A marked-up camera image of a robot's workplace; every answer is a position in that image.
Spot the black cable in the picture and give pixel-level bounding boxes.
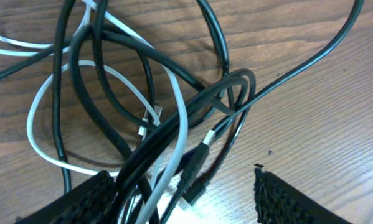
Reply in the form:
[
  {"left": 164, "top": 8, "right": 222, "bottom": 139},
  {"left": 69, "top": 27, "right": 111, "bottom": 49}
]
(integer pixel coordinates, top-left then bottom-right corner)
[{"left": 0, "top": 0, "right": 365, "bottom": 224}]

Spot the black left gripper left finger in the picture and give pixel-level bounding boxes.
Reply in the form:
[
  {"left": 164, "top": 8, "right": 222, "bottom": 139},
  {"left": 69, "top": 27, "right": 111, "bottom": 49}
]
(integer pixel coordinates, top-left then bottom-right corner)
[{"left": 18, "top": 171, "right": 116, "bottom": 224}]

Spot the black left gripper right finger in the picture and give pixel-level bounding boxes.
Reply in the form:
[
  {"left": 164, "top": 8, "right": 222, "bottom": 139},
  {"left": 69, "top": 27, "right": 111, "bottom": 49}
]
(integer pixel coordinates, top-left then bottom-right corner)
[{"left": 254, "top": 164, "right": 349, "bottom": 224}]

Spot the white cable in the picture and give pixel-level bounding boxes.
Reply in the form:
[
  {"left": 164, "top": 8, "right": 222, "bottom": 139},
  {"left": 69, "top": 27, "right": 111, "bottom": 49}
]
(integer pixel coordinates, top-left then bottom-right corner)
[{"left": 0, "top": 0, "right": 189, "bottom": 224}]

